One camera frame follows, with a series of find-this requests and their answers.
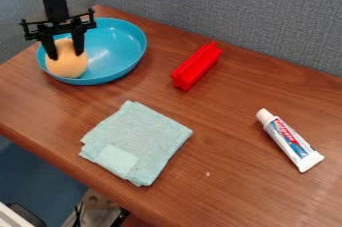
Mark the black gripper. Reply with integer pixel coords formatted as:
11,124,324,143
19,0,96,60

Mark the yellow ball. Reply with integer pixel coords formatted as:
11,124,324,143
45,38,88,78

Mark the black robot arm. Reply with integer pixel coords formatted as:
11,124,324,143
19,0,96,60

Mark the blue plate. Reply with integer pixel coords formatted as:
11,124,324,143
35,18,146,85

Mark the red plastic block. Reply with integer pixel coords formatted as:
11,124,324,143
170,42,222,91

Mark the light blue folded cloth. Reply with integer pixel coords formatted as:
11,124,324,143
78,100,192,187

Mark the black white object corner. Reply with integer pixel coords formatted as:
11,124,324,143
0,202,46,227

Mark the white toothpaste tube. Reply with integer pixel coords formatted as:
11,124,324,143
256,108,324,173

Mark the grey table leg frame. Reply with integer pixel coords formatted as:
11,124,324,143
61,189,129,227

